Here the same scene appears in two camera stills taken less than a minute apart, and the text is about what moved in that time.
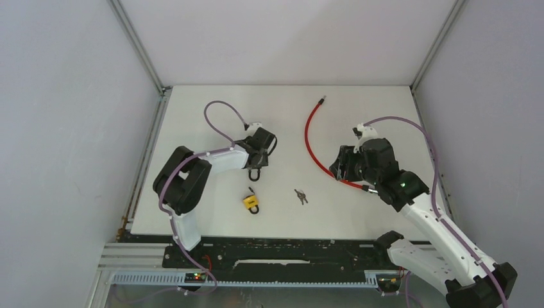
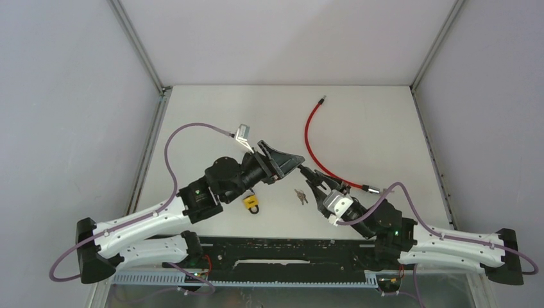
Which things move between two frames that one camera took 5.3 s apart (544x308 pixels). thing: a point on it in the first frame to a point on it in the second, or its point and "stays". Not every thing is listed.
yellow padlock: x=251 y=203 stays
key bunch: x=301 y=196 stays
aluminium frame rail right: x=415 y=91 stays
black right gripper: x=346 y=158 to x=319 y=197
